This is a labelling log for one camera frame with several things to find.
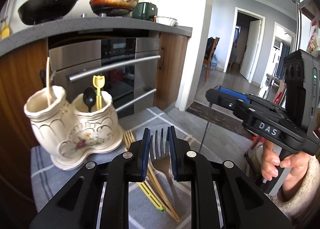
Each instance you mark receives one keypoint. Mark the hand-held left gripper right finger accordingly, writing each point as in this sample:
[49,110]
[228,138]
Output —
[173,158]

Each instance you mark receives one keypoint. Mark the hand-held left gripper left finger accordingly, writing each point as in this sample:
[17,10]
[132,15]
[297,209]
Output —
[145,156]

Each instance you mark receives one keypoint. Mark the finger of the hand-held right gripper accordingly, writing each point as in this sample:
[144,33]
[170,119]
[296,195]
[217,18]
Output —
[225,102]
[232,93]

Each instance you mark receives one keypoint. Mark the silver fork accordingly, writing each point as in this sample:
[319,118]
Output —
[160,158]

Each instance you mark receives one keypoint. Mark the cream floral ceramic utensil holder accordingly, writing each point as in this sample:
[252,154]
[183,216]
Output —
[82,123]

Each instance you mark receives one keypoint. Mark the black spoon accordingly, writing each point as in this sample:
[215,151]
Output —
[89,97]

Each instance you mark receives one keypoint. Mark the yellow tulip shaped utensil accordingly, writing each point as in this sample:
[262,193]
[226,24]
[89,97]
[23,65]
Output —
[98,82]

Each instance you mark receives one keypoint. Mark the light bamboo chopstick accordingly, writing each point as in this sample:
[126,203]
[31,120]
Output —
[48,81]

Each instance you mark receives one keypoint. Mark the person's right hand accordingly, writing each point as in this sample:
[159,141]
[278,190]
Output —
[268,166]

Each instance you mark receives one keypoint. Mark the large water bottle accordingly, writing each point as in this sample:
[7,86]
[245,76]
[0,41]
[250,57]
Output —
[214,62]

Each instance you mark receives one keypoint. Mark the wooden chair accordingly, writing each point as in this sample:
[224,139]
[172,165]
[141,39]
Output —
[212,51]

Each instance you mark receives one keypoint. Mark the white door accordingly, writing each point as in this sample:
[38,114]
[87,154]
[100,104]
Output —
[252,51]

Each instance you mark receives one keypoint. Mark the narrow wooden cabinet door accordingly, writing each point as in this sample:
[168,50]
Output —
[175,68]

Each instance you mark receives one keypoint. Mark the steel bowl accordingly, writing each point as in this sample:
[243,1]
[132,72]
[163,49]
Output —
[166,20]

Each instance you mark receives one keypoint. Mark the grey plaid tablecloth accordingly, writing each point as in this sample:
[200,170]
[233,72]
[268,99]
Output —
[45,184]

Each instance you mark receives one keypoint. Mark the green air fryer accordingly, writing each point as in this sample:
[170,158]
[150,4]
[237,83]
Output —
[145,11]

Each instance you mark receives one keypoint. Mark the stainless steel built-in oven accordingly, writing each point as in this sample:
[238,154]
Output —
[75,53]

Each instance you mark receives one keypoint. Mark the gas stove burner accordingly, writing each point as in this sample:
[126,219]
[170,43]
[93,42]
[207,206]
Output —
[117,13]

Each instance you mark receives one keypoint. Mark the grey stone countertop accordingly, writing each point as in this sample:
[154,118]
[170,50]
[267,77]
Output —
[75,26]

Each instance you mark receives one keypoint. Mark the wide wooden cabinet front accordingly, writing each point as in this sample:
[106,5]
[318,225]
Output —
[20,76]

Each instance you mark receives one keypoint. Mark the brown frying pan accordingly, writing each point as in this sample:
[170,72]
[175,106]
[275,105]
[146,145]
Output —
[112,2]

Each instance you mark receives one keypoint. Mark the hanging yellow spatula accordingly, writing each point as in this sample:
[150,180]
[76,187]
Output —
[5,31]

